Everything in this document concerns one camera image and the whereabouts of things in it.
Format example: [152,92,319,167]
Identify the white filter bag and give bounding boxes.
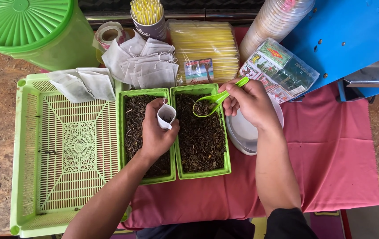
[157,98,177,130]

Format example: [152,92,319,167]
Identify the bunch of loose yellow straws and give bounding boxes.
[130,0,164,26]

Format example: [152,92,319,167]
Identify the green plastic bucket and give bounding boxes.
[0,0,101,72]

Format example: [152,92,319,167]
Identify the sticker roll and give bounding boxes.
[92,21,131,54]

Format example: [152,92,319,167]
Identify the wrapped bundle of tea packets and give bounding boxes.
[237,37,320,104]

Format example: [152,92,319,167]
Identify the pink table cloth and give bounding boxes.
[118,27,379,230]

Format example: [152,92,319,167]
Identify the dark metal rail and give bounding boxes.
[78,0,267,28]

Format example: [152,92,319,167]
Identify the pile of white filter bags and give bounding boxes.
[101,31,180,89]

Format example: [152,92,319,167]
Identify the person's left hand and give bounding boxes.
[140,98,181,162]

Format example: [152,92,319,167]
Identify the dark paper cup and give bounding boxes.
[130,8,168,42]

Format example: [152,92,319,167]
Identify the loose dried tea leaves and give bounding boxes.
[124,94,172,178]
[176,94,227,173]

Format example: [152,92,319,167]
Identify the green plastic spoon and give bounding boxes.
[192,77,250,118]

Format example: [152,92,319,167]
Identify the person's dark trousers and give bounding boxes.
[136,219,256,239]

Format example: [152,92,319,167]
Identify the small green plastic tray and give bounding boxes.
[116,88,177,185]
[170,83,232,180]

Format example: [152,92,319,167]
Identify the person's right hand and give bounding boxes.
[218,78,274,131]

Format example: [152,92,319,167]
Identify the flat empty filter bag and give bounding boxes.
[76,67,116,102]
[47,69,96,104]

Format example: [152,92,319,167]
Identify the stack of clear plastic cups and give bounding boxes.
[238,0,316,64]

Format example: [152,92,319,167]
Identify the large green perforated tray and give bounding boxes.
[10,73,132,238]

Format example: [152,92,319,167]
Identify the pack of yellow straws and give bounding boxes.
[167,19,241,86]

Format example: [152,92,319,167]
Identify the green ribbed bucket lid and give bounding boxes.
[0,0,76,54]

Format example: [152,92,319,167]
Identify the blue sealing machine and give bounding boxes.
[280,0,379,103]

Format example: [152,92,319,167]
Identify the white round scale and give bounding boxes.
[225,99,284,156]

